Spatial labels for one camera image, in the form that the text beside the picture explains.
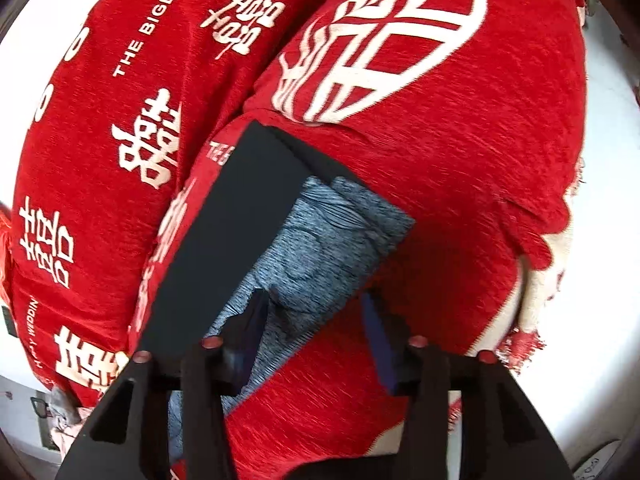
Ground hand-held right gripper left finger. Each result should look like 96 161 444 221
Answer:
54 291 272 480

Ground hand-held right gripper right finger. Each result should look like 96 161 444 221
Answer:
359 292 577 480

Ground black pants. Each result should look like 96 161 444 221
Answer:
139 120 367 380

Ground blue grey patterned pants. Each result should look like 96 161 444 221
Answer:
167 175 417 463

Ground red printed seat cover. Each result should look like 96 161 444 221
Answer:
129 0 590 480

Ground grey garment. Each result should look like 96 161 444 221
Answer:
49 389 83 413

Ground pink garment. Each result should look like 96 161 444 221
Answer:
49 407 98 456

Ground red printed backrest cushion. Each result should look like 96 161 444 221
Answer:
9 0 332 407

